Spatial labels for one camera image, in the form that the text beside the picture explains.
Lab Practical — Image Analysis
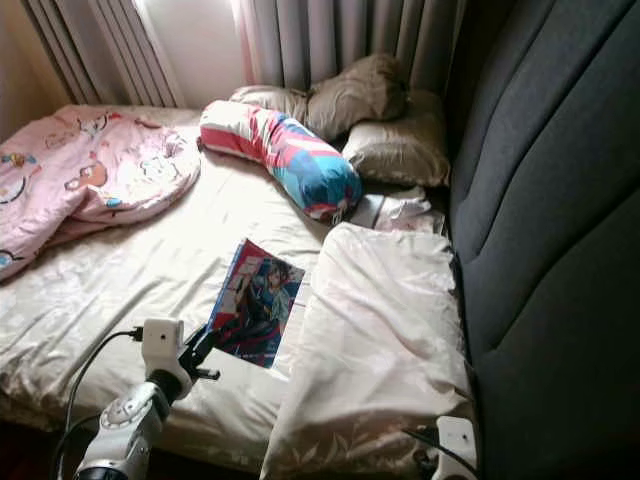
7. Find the anime cover comic book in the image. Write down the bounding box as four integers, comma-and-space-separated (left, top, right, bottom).
207, 238, 306, 369

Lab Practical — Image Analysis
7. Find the pink cartoon print quilt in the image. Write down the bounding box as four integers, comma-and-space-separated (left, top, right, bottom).
0, 105, 203, 281

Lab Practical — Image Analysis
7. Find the small beige floral pillow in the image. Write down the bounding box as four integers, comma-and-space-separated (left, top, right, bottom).
342, 90, 451, 189

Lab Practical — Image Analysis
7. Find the bright window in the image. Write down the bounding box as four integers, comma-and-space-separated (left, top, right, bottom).
135, 0, 251, 106

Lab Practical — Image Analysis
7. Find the red white blue bolster pillow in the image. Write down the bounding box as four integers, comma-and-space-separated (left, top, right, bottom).
198, 100, 364, 223

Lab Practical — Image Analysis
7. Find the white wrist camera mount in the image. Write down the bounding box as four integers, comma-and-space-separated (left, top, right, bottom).
435, 415, 478, 480
142, 318, 189, 376

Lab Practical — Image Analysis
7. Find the large beige floral pillow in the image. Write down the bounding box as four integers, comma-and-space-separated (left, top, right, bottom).
260, 222, 476, 480

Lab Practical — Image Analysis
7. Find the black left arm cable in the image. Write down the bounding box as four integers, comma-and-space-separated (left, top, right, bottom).
60, 326, 149, 480

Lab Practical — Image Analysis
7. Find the bed with beige floral sheet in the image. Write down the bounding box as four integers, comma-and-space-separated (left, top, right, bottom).
0, 103, 471, 471

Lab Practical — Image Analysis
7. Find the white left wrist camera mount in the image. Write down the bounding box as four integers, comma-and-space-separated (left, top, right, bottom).
142, 318, 189, 376

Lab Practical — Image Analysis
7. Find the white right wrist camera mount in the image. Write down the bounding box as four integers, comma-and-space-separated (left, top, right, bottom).
435, 415, 478, 480

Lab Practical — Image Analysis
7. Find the grey pleated curtain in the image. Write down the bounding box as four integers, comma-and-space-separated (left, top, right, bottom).
20, 0, 186, 109
235, 0, 466, 96

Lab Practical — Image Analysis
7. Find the dark grey padded headboard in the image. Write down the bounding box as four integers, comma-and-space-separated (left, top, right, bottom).
445, 0, 640, 480

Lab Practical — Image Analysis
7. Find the brown-beige crumpled pillow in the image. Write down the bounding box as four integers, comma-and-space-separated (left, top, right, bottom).
228, 53, 409, 141

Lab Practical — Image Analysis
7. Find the white patterned crumpled cloth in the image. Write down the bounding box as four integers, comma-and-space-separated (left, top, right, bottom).
355, 185, 446, 236

